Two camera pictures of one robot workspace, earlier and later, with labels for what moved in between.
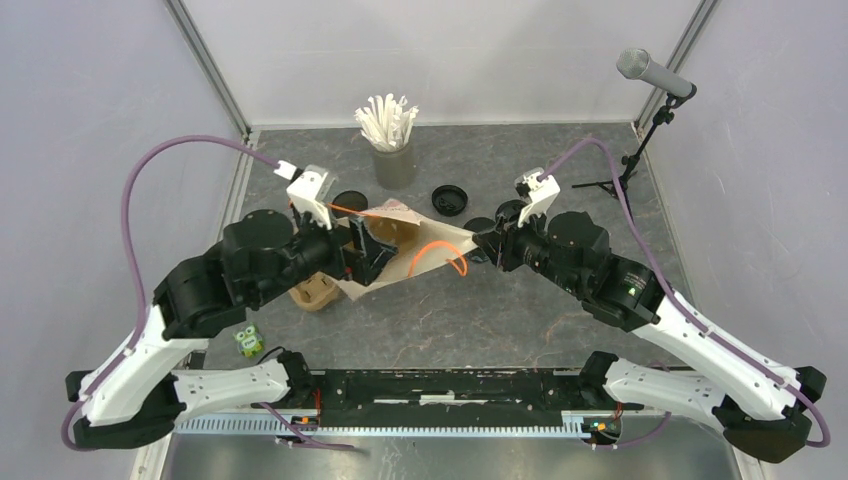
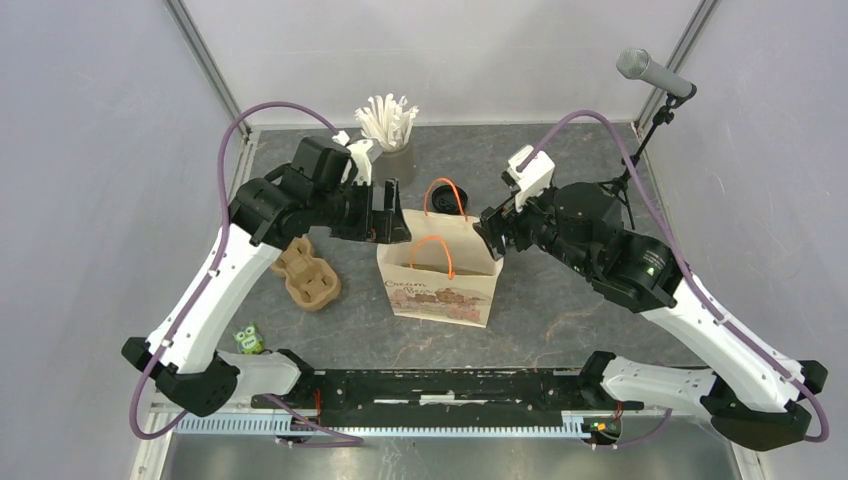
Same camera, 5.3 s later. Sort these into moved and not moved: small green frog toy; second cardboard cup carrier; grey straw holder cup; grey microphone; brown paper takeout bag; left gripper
Moved: brown paper takeout bag; left gripper
Not moved: grey straw holder cup; grey microphone; second cardboard cup carrier; small green frog toy
